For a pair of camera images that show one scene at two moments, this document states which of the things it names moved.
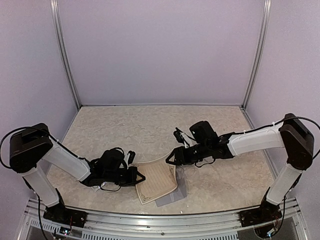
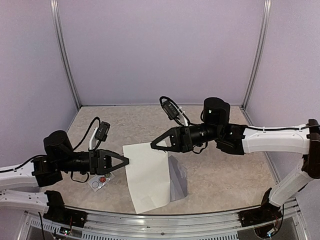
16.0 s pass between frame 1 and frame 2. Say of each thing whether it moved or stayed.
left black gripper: moved
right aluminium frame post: stayed
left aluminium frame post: stayed
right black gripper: moved
